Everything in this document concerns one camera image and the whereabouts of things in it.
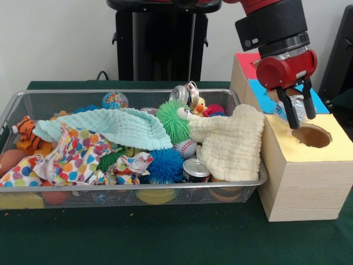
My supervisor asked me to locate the blue spiky rubber ball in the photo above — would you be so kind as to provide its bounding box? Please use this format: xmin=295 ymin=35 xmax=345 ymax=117
xmin=146 ymin=148 xmax=185 ymax=184

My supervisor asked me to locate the black labelled silver can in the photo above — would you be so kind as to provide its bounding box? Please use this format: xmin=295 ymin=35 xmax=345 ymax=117
xmin=182 ymin=157 xmax=212 ymax=183

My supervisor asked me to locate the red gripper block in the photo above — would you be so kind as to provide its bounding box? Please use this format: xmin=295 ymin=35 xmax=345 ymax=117
xmin=256 ymin=49 xmax=319 ymax=131

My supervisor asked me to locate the cream knitted cloth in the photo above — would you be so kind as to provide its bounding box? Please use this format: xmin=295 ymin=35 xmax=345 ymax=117
xmin=188 ymin=103 xmax=266 ymax=182

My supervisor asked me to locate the crushed silver can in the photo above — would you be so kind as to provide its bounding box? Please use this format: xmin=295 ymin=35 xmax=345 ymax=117
xmin=169 ymin=82 xmax=200 ymax=109

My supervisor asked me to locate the dark green side table cloth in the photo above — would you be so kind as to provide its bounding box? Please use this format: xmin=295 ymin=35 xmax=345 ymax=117
xmin=330 ymin=87 xmax=353 ymax=111

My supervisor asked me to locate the brown toy football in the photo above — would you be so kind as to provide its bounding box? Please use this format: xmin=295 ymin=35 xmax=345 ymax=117
xmin=0 ymin=149 xmax=26 ymax=177

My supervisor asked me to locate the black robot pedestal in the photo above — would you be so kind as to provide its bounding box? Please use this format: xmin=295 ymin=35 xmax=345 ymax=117
xmin=106 ymin=0 xmax=222 ymax=82

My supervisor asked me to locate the green spiky rubber ball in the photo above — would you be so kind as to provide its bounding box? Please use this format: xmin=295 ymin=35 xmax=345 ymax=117
xmin=157 ymin=99 xmax=194 ymax=144

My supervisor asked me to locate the mint green fuzzy cloth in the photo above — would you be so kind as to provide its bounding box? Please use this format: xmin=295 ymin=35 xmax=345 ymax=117
xmin=33 ymin=108 xmax=173 ymax=151

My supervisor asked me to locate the clear plastic bottle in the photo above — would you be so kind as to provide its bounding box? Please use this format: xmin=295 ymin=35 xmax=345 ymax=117
xmin=275 ymin=94 xmax=309 ymax=125

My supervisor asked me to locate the polka dot colourful cloth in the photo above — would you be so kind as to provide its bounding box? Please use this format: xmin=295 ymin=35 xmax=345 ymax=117
xmin=0 ymin=126 xmax=154 ymax=187

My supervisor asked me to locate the small globe ball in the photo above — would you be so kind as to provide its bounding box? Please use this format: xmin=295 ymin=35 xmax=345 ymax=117
xmin=102 ymin=92 xmax=130 ymax=110

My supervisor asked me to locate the shallow wire mesh bin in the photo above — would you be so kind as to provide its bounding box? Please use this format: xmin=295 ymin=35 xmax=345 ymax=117
xmin=0 ymin=88 xmax=268 ymax=209

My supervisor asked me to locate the black upright panel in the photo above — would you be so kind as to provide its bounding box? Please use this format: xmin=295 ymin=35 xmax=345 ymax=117
xmin=319 ymin=4 xmax=353 ymax=111

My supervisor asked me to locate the wooden box with three holes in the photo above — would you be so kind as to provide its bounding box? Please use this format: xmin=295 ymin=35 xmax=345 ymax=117
xmin=229 ymin=52 xmax=353 ymax=222

